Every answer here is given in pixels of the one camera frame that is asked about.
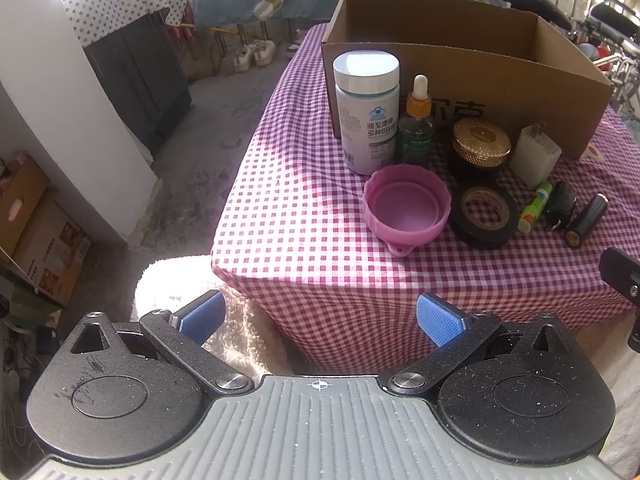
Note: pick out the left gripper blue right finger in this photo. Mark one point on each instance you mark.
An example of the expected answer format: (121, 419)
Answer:
(458, 337)

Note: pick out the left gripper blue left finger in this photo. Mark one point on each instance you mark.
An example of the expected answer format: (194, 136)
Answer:
(179, 337)

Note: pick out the black lipstick tube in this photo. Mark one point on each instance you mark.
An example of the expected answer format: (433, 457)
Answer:
(586, 221)

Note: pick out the black oval case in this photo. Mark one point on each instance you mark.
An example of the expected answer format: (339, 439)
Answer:
(560, 206)

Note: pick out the green lip balm tube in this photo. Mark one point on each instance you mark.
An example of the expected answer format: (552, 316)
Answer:
(534, 209)

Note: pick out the black electrical tape roll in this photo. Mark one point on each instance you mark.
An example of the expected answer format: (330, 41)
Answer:
(483, 216)

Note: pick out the pink collapsible bowl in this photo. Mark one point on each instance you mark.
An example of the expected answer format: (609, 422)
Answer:
(406, 207)

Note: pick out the white power adapter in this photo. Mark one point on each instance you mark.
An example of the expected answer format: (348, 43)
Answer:
(534, 155)

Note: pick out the gold lid black jar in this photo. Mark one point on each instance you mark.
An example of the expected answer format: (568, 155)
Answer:
(478, 150)

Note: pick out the green dropper bottle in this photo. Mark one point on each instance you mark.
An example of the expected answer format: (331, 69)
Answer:
(416, 127)

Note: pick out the white supplement bottle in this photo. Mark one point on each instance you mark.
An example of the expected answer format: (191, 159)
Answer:
(366, 84)

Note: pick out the purple checkered tablecloth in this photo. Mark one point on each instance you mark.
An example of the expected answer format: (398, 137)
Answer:
(338, 261)

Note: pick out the cardboard boxes on floor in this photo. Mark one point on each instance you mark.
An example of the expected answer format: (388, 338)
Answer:
(40, 243)

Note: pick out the wheelchair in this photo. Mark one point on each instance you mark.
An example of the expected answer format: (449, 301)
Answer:
(609, 37)

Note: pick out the brown cardboard box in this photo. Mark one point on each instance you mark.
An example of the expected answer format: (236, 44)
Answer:
(503, 65)

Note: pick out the dark cabinet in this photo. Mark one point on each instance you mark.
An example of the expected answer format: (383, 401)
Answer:
(139, 71)

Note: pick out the black bicycle seat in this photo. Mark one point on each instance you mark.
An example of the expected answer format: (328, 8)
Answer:
(546, 9)

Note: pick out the white sneakers pair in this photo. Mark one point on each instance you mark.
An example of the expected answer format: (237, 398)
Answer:
(259, 53)

